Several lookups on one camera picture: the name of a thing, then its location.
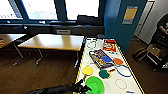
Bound person in dark shirt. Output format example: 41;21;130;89
155;12;168;38

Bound bright window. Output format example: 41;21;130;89
21;0;60;22
64;0;101;19
0;0;18;20

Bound clear glass bowl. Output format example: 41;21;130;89
85;38;99;51

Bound grey chair back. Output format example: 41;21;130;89
56;28;72;36

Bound white bowl blue rim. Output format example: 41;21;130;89
115;64;133;79

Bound bright green plastic bowl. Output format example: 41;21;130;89
84;76;105;94

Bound small grey box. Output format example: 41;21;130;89
96;34;106;41

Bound dark sofa cushion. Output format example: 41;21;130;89
76;14;103;27

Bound orange plastic bowl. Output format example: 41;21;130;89
112;57;125;67

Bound red game box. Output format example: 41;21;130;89
101;38;118;54

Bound yellow round paddle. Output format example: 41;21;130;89
81;65;95;81

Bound wooden work table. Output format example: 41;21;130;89
0;32;27;66
16;32;85;68

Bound brown black backpack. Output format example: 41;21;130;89
132;47;150;63

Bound yellow gaming table white top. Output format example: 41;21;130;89
72;36;145;94

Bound blue plastic bowl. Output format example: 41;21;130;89
100;56;113;65

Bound yellow wall sign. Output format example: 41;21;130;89
121;6;139;26

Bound dark green round paddle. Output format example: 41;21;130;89
98;69;111;81

